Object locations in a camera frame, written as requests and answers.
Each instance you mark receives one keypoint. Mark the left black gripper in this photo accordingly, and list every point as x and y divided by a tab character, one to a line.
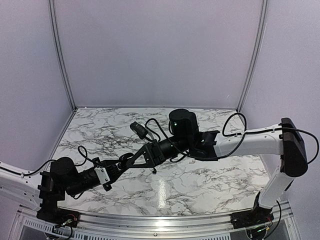
114	177

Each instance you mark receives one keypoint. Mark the right aluminium corner post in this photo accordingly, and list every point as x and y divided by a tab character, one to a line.
261	27

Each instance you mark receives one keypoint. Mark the black earbud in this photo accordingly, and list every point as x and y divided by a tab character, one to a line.
154	171

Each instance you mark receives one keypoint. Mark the black earbud charging case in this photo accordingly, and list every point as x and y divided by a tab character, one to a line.
124	159

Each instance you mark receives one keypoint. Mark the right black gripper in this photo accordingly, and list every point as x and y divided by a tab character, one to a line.
155	153

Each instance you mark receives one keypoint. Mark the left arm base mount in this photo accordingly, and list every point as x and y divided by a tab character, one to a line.
50	212

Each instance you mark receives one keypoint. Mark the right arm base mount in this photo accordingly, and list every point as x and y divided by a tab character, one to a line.
255	216

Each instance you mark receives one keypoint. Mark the aluminium front rail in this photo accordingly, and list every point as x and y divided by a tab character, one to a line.
99	226

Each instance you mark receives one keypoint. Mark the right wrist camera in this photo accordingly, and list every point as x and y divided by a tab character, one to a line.
141	131

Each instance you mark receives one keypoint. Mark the aluminium corner post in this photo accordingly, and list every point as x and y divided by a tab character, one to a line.
59	54
261	27

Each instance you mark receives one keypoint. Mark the left aluminium corner post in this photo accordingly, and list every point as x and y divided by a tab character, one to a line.
59	54

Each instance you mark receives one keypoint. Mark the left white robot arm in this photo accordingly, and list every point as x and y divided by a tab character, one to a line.
42	191

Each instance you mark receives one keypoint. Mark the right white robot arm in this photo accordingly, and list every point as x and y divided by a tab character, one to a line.
281	139

